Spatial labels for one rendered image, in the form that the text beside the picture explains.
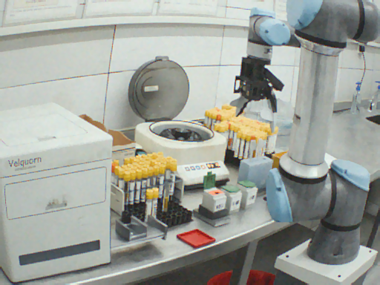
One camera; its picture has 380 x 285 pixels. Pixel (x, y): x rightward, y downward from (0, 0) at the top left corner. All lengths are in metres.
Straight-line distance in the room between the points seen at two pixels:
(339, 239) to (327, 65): 0.41
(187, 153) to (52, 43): 0.56
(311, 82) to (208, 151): 0.69
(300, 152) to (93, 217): 0.43
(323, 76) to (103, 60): 0.93
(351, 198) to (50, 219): 0.64
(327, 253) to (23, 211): 0.68
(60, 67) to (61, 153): 0.72
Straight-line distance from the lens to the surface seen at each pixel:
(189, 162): 1.57
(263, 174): 1.57
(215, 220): 1.36
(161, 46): 1.85
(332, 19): 0.93
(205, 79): 2.03
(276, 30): 1.29
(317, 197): 1.07
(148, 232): 1.20
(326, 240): 1.16
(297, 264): 1.16
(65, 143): 0.94
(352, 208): 1.13
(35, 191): 0.94
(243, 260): 1.47
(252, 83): 1.40
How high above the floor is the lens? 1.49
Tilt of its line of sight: 19 degrees down
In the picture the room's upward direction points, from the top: 7 degrees clockwise
